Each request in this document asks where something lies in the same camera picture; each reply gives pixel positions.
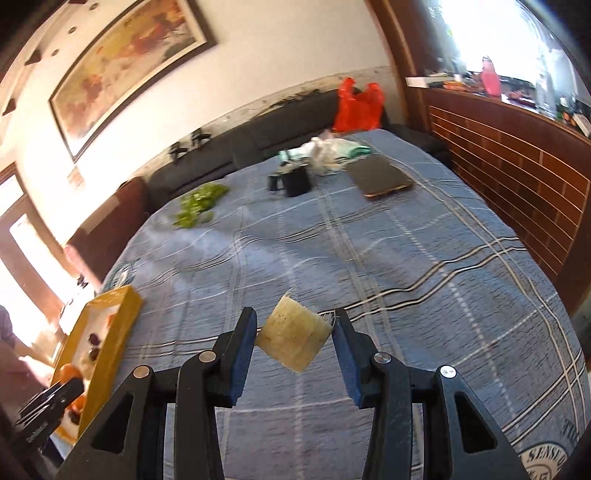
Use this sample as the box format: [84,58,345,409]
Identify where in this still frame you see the wooden sideboard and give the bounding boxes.
[404,87,590,314]

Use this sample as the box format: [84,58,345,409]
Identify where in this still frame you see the pale banana chunk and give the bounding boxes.
[256,294,334,373]

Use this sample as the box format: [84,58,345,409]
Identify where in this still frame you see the framed painting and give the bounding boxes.
[49,0,216,162]

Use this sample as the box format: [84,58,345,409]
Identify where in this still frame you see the bystander person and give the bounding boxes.
[1,307,45,417]

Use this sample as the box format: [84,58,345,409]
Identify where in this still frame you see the dark plum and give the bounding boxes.
[88,333,101,346]
[88,347,100,362]

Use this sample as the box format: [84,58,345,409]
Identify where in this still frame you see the yellow rimmed white tray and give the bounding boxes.
[51,285,143,446]

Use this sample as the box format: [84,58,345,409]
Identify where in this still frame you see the red plastic bag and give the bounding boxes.
[332,77,385,133]

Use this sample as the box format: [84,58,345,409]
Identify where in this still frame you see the orange tangerine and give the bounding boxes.
[59,363,83,384]

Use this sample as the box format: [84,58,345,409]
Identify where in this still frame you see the black smartphone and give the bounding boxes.
[345,154,414,200]

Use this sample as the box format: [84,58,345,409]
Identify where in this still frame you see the pink bottle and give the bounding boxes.
[480,56,502,98]

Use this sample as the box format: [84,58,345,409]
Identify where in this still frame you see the brown armchair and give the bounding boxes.
[63,177,150,291]

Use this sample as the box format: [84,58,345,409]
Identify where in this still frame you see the dark plum in tray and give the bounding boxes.
[88,333,101,346]

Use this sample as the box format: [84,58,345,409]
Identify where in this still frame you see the black cup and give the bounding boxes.
[280,165,311,198]

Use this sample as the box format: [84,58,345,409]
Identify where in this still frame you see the blue plaid tablecloth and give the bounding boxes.
[111,130,590,479]

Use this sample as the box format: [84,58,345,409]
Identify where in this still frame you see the black sofa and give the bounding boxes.
[146,88,445,213]

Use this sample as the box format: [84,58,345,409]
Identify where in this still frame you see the tangerine with leaf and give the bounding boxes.
[69,394,86,415]

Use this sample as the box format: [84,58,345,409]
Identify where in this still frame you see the white plastic bag pile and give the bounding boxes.
[279,132,374,176]

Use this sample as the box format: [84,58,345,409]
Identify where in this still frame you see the green lettuce leaves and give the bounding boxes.
[174,182,229,229]

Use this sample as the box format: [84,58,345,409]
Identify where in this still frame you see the small black device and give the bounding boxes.
[267,174,280,192]

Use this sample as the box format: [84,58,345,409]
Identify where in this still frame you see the wooden glass door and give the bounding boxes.
[1,163,73,342]

